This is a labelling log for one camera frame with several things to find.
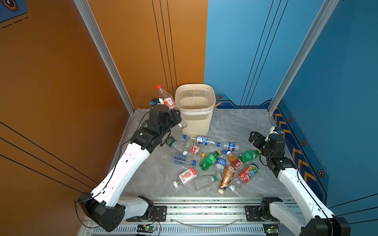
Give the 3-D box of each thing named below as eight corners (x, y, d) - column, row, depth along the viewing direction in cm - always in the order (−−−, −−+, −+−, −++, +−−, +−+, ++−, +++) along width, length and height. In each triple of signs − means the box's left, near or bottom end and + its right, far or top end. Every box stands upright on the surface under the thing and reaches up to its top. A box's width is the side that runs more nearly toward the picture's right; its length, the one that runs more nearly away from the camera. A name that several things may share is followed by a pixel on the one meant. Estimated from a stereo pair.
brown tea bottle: (216, 192, 81) (218, 189, 77) (225, 167, 91) (226, 163, 87) (226, 197, 80) (228, 194, 76) (234, 171, 89) (235, 167, 85)
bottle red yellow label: (235, 172, 87) (237, 169, 84) (226, 155, 94) (227, 151, 91) (242, 170, 88) (244, 167, 85) (233, 152, 95) (234, 149, 92)
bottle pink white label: (176, 191, 82) (175, 188, 79) (172, 182, 85) (171, 180, 81) (200, 174, 88) (200, 172, 84) (195, 167, 90) (195, 164, 87)
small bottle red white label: (189, 153, 95) (188, 150, 92) (191, 146, 98) (191, 143, 95) (204, 158, 93) (205, 155, 90) (207, 151, 96) (207, 148, 93)
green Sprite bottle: (204, 172, 87) (204, 169, 84) (198, 165, 90) (198, 162, 87) (222, 157, 93) (223, 155, 90) (216, 151, 96) (217, 148, 93)
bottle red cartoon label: (233, 194, 80) (234, 191, 76) (226, 185, 83) (227, 183, 79) (258, 171, 88) (260, 168, 84) (250, 164, 90) (253, 161, 87)
